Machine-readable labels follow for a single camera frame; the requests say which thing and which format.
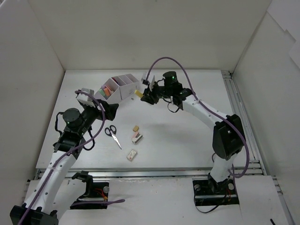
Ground aluminium rail frame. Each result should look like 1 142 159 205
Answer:
35 70 282 195

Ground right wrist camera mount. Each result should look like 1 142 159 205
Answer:
141 73 155 92

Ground pink white stapler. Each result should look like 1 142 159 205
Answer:
131 131 143 144

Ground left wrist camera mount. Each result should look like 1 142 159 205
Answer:
76 88 95 107

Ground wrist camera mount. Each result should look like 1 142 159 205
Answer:
76 88 95 107
141 73 155 92

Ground tan eraser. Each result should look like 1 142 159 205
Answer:
133 126 139 132

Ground purple cable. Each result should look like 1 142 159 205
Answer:
17 90 126 225
149 56 250 179

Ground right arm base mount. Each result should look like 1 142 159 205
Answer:
193 178 240 207

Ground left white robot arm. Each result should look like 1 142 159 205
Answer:
10 100 119 225

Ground yellow highlighter marker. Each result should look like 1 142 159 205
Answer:
135 90 143 98

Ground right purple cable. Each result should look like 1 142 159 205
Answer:
149 56 250 179

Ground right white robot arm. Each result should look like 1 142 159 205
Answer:
140 71 245 193

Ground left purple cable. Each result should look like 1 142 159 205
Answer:
17 90 126 225

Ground white pink desk organizer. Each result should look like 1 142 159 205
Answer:
94 74 140 104

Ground green highlighter marker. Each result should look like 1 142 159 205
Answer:
98 88 106 97

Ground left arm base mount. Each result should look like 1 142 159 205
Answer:
70 181 109 210

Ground orange capped marker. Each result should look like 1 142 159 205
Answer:
104 87 111 98

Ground black handled scissors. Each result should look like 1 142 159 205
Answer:
105 125 122 149

